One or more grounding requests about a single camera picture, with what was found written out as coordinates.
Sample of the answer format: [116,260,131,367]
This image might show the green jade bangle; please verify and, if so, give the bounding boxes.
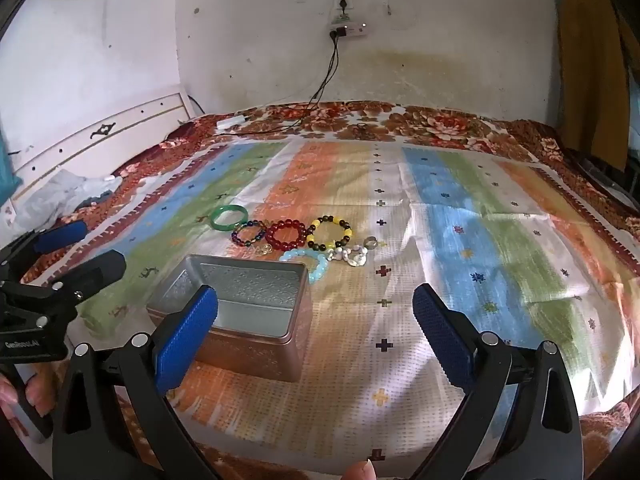
[210,206,249,231]

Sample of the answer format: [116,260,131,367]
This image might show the person's right hand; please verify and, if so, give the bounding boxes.
[345,460,378,480]

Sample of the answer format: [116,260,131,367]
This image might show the striped patterned blanket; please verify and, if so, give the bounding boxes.
[65,137,640,476]

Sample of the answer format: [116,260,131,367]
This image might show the grey clothes pile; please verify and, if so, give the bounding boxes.
[15,167,123,226]

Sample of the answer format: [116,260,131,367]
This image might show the white charger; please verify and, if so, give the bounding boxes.
[216,115,249,134]

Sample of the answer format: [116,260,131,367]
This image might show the red bead bracelet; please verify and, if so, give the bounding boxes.
[265,219,307,247]

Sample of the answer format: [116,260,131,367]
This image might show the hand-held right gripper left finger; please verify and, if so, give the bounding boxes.
[52,285,221,480]

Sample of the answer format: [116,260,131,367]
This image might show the white headboard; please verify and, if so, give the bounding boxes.
[0,85,193,221]

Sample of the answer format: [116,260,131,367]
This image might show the teal cloth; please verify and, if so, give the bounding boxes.
[0,127,23,191]

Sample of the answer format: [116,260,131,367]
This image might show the clear crystal bead bracelet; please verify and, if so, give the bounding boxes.
[327,246,370,268]

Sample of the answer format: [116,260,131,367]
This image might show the yellow and black bead bracelet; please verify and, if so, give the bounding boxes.
[305,215,354,253]

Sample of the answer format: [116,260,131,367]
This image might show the black cable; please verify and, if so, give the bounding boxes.
[240,35,342,136]

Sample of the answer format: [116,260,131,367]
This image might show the floral bed sheet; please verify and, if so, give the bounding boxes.
[20,100,640,480]

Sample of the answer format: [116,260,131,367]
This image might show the yellow hanging garment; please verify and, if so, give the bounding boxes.
[556,0,632,172]

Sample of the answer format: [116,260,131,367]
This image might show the brown cardboard box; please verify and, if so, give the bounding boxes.
[146,254,314,384]

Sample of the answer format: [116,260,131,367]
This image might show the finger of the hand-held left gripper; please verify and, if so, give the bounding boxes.
[50,249,127,306]
[0,220,88,281]

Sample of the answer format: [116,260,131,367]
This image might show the light blue bead bracelet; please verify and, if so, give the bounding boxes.
[279,248,331,286]

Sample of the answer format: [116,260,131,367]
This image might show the person's left hand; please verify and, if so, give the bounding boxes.
[0,365,56,418]

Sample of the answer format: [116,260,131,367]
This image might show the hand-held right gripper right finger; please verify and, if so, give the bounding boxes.
[410,283,583,480]

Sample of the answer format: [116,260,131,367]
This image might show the dark multicoloured bead bracelet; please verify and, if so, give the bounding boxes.
[230,220,268,248]

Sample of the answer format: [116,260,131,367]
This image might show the white power strip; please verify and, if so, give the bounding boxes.
[327,21,371,39]

